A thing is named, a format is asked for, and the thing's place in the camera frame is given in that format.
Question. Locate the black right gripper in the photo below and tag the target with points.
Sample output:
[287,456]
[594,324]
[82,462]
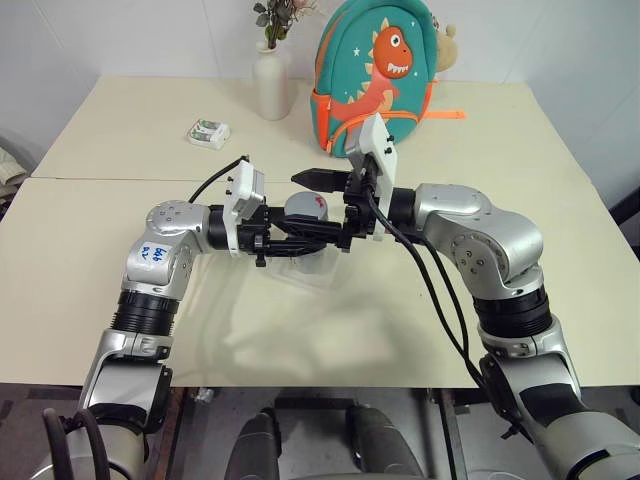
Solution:
[357,215]

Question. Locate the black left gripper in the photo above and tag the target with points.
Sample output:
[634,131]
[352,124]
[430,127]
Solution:
[261,230]

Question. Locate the grey cup with red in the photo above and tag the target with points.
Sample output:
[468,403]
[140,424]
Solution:
[306,206]

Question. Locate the clear jar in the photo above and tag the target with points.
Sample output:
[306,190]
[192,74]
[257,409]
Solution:
[309,264]

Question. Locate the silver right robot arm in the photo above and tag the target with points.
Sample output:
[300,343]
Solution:
[505,240]

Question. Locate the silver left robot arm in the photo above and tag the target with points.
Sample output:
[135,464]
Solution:
[150,345]

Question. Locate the clear plastic box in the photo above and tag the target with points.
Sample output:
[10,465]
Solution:
[327,272]

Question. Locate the small white battery pack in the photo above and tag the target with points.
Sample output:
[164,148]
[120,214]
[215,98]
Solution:
[209,132]

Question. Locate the white ceramic vase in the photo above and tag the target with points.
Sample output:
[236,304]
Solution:
[271,85]

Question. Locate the white label blue writing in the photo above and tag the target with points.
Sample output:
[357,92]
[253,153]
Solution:
[152,253]

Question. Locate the teal orange dinosaur backpack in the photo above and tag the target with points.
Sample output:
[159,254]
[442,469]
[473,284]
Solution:
[370,70]

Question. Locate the dried flower bouquet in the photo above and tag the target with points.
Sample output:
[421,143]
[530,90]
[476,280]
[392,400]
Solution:
[280,17]

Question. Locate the beige plush toy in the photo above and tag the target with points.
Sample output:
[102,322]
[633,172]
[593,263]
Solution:
[446,50]

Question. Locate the dark rounded shape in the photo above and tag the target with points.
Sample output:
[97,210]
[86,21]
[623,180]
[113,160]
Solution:
[260,445]
[380,445]

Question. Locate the grey white bundle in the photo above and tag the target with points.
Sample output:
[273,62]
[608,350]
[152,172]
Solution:
[12,170]

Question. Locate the dark object at edge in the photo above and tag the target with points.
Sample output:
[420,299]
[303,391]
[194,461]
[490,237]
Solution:
[626,210]

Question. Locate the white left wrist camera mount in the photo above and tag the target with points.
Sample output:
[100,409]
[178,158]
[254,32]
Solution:
[242,185]

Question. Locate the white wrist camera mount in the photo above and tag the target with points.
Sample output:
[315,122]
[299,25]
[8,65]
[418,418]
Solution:
[382,150]
[242,185]

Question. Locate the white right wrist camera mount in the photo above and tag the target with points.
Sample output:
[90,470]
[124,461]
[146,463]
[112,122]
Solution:
[382,150]

